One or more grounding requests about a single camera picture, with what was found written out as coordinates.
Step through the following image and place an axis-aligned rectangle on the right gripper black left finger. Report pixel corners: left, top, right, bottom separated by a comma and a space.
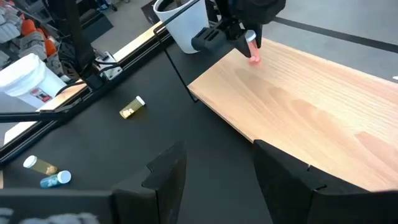
111, 141, 188, 224

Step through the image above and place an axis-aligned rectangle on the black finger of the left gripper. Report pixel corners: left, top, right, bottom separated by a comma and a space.
231, 30, 252, 59
254, 24, 264, 49

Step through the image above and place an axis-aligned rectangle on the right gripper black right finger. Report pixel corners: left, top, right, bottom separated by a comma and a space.
253, 139, 368, 224

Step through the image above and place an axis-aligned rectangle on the red translucent pill bottle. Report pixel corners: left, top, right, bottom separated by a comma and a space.
244, 30, 261, 65

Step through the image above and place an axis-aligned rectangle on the yellow translucent pill bottle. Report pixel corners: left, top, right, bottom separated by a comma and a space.
22, 154, 58, 175
119, 95, 146, 119

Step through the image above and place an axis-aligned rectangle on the blue translucent pill bottle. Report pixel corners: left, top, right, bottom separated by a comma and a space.
39, 170, 72, 189

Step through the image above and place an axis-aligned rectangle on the green plant white pot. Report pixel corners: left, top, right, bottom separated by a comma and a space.
153, 0, 210, 54

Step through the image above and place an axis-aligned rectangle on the white plastic bucket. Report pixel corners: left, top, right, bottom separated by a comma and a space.
0, 52, 68, 110

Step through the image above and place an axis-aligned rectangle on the orange plastic object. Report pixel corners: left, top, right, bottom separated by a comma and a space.
20, 18, 37, 37
43, 36, 58, 57

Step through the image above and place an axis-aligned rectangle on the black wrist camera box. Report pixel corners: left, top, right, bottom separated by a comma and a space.
191, 26, 229, 52

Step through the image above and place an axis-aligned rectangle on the wooden shelf black metal frame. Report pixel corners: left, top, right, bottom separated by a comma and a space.
154, 0, 398, 192

